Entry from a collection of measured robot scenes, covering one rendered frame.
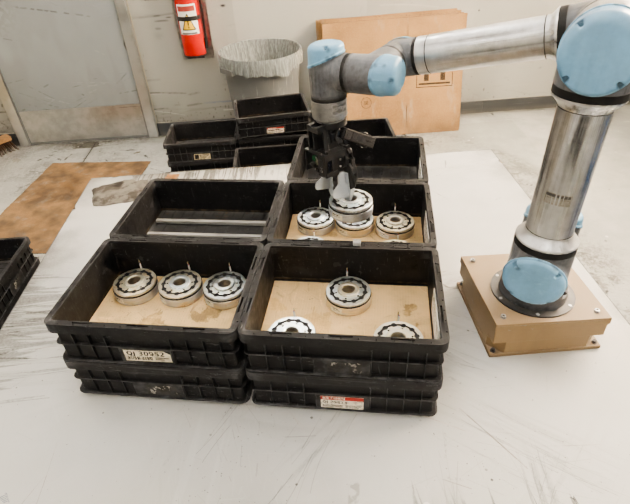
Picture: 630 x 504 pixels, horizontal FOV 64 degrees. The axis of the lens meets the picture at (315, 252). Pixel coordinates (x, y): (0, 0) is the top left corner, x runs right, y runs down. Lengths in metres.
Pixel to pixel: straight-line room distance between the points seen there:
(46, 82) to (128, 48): 0.69
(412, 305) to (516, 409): 0.30
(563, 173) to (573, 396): 0.51
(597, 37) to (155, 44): 3.51
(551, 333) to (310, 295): 0.55
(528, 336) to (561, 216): 0.36
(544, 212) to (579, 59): 0.27
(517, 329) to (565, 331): 0.12
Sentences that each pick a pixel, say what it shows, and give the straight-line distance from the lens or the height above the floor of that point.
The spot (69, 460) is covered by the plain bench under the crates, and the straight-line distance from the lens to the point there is 1.21.
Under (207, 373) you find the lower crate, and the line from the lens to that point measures 1.09.
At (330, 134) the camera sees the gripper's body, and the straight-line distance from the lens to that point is 1.11.
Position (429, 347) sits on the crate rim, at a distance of 0.96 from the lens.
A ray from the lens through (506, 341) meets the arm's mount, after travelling 1.25.
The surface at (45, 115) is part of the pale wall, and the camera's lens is 4.50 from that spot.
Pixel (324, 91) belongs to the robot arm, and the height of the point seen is 1.27.
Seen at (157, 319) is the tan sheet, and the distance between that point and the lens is 1.21.
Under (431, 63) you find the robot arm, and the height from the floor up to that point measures 1.31.
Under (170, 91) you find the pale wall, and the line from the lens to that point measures 4.18.
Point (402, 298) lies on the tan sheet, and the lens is 1.19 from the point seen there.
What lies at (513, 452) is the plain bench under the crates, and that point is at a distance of 1.13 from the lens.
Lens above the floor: 1.62
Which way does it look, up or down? 37 degrees down
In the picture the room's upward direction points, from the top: 3 degrees counter-clockwise
